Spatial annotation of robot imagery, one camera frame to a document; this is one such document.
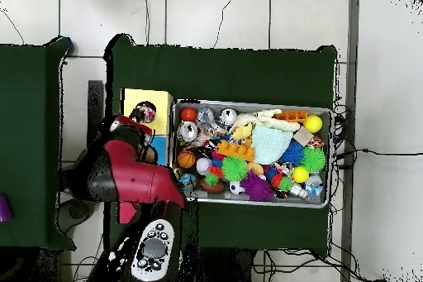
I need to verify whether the wooden box with three holes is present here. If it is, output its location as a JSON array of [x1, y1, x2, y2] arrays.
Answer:
[[116, 88, 174, 226]]

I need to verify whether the yellow plush duck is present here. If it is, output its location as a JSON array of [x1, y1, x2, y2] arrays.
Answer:
[[230, 122, 254, 141]]

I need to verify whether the green cloth side table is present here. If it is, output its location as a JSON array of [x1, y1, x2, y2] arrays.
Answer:
[[0, 36, 77, 250]]

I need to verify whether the dark green table cloth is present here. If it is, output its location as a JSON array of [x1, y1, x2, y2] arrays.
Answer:
[[103, 33, 340, 258]]

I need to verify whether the small baseball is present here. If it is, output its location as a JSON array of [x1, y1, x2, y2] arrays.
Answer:
[[196, 156, 212, 176]]

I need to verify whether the bright green spiky ball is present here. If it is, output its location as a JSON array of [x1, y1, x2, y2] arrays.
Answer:
[[221, 155, 250, 182]]

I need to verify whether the blue spiky ball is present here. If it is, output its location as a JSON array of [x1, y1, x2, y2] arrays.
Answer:
[[279, 138, 306, 167]]

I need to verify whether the orange toy building brick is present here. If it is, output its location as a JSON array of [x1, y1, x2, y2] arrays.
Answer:
[[216, 139, 256, 162]]

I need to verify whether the shallow wire mesh bin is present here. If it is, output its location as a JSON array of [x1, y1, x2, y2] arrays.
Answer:
[[171, 98, 333, 209]]

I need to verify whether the mint green cloth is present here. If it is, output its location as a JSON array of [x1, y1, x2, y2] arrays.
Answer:
[[250, 124, 294, 165]]

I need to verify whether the dark grey rounded base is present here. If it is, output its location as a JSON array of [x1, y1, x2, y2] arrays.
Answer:
[[55, 199, 97, 234]]

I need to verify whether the red-orange ball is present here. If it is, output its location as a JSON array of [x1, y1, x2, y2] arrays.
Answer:
[[179, 107, 198, 123]]

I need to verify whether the purple spiky toy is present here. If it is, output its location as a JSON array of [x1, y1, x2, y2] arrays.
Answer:
[[239, 170, 276, 202]]

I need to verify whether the black power cable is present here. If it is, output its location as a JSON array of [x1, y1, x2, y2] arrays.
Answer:
[[333, 147, 423, 162]]

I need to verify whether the small basketball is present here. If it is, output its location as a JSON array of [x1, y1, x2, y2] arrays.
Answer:
[[177, 150, 197, 170]]

